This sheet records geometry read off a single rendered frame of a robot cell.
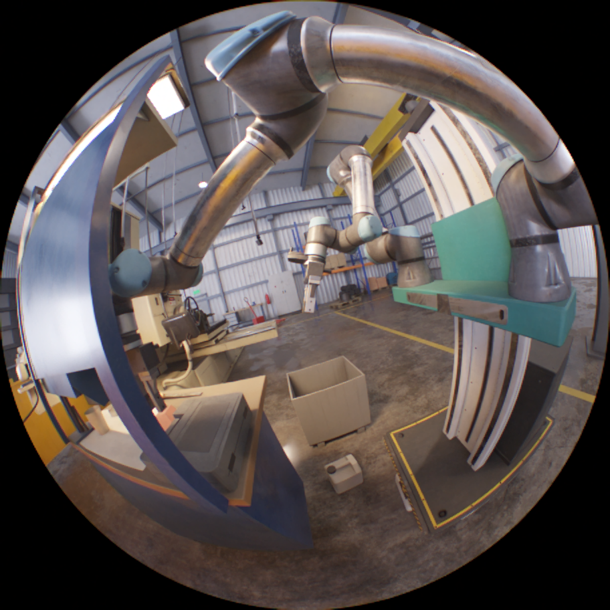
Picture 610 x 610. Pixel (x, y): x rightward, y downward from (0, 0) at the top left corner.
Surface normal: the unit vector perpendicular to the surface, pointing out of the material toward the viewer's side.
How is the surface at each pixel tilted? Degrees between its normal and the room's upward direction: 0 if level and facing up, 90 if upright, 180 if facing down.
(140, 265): 90
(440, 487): 0
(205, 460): 0
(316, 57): 158
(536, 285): 72
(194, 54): 169
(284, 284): 90
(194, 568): 0
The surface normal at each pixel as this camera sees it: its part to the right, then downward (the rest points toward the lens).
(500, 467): -0.25, -0.96
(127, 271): 0.92, -0.20
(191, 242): 0.27, 0.66
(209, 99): 0.28, 0.96
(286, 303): 0.17, 0.07
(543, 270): -0.92, -0.04
